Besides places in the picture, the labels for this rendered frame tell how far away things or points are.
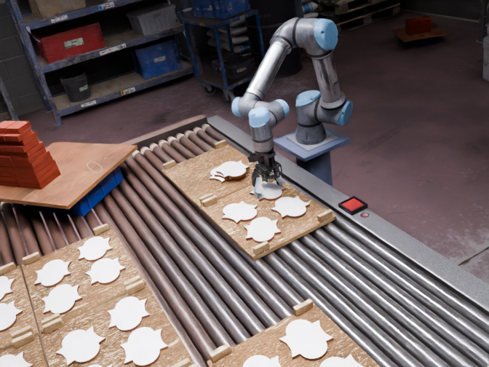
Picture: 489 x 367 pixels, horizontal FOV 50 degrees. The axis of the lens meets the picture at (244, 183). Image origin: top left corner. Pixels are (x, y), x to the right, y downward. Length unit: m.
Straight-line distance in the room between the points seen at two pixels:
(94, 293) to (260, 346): 0.62
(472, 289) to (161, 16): 5.26
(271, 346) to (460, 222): 2.19
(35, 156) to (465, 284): 1.68
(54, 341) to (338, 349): 0.83
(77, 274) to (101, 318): 0.28
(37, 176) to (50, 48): 3.82
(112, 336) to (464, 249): 2.19
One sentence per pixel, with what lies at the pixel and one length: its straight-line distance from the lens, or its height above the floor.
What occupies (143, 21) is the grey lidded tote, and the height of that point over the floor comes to 0.80.
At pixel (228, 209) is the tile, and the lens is 2.00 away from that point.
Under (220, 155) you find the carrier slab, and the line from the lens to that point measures 2.42.
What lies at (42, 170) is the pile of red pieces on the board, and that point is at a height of 1.11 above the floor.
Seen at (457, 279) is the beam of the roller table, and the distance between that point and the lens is 1.67.
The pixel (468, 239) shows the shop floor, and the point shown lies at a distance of 3.33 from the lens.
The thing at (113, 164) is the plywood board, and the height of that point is 1.04.
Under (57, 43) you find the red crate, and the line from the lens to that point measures 6.06.
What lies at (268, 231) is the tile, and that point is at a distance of 1.84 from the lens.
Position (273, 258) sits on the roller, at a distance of 1.76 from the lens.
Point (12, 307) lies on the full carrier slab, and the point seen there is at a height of 0.95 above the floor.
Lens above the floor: 2.02
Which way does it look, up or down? 30 degrees down
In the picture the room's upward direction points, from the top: 11 degrees counter-clockwise
